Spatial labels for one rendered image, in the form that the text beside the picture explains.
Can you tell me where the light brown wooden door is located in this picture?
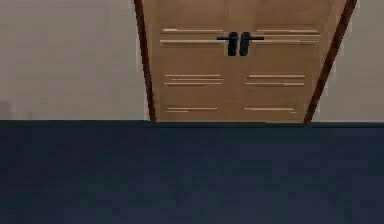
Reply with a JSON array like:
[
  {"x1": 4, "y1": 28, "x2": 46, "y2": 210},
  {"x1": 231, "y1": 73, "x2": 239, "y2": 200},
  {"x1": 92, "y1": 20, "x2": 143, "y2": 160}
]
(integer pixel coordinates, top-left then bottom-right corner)
[
  {"x1": 227, "y1": 0, "x2": 348, "y2": 124},
  {"x1": 141, "y1": 0, "x2": 236, "y2": 123}
]

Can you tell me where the black door handle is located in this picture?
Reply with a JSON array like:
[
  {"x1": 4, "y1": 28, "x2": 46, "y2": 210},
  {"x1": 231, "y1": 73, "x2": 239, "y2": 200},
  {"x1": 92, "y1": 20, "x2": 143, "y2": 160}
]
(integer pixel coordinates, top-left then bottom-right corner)
[
  {"x1": 238, "y1": 31, "x2": 265, "y2": 57},
  {"x1": 216, "y1": 31, "x2": 240, "y2": 57}
]

